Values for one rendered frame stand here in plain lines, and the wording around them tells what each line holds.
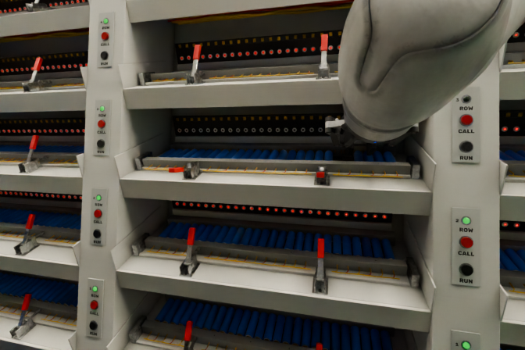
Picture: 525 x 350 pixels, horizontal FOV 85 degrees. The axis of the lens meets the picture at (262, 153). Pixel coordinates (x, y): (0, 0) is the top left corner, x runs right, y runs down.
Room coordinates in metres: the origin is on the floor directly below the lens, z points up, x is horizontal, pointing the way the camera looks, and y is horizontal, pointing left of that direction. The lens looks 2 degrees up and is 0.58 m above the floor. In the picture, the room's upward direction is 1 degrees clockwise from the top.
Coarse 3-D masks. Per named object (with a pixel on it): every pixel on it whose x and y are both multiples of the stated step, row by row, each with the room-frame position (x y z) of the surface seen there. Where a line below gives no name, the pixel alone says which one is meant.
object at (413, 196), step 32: (128, 160) 0.64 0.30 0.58; (416, 160) 0.53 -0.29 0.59; (128, 192) 0.63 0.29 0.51; (160, 192) 0.61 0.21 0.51; (192, 192) 0.59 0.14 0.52; (224, 192) 0.57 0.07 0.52; (256, 192) 0.55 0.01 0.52; (288, 192) 0.54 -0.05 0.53; (320, 192) 0.52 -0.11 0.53; (352, 192) 0.51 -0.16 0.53; (384, 192) 0.49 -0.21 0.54; (416, 192) 0.48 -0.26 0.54
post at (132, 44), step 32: (96, 0) 0.64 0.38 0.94; (96, 32) 0.64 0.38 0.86; (128, 32) 0.63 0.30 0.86; (160, 32) 0.75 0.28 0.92; (96, 64) 0.64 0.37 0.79; (96, 96) 0.63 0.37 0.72; (128, 128) 0.64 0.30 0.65; (160, 128) 0.76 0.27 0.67; (96, 160) 0.63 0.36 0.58; (128, 224) 0.65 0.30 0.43; (96, 256) 0.63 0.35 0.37; (128, 288) 0.66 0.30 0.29
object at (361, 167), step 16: (144, 160) 0.66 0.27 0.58; (160, 160) 0.65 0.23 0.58; (176, 160) 0.64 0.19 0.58; (192, 160) 0.63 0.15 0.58; (208, 160) 0.62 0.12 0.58; (224, 160) 0.61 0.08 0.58; (240, 160) 0.61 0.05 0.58; (256, 160) 0.60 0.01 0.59; (272, 160) 0.59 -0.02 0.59; (288, 160) 0.59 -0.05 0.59; (304, 160) 0.58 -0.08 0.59; (320, 160) 0.58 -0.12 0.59; (368, 176) 0.53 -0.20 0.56; (384, 176) 0.52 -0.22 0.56
